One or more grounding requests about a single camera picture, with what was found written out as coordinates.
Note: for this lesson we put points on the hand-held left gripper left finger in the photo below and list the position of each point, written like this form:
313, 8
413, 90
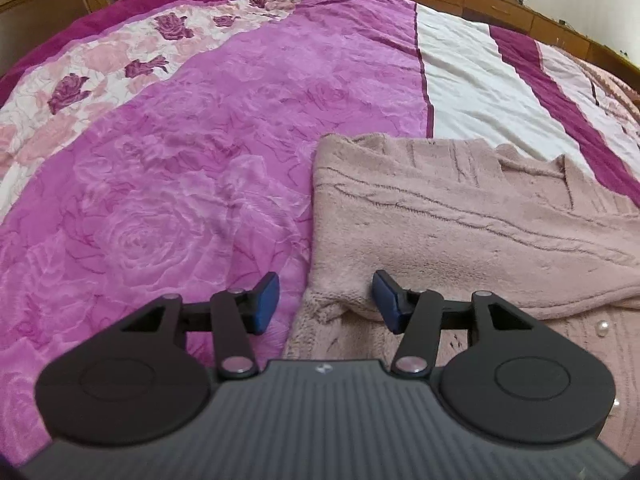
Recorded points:
265, 305

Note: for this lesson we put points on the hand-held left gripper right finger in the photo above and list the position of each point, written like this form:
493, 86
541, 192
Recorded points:
387, 305

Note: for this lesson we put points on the pink knitted sweater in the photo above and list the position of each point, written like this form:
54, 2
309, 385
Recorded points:
430, 240

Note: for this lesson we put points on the striped floral bedspread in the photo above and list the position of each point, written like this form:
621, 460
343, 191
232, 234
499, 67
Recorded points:
200, 160

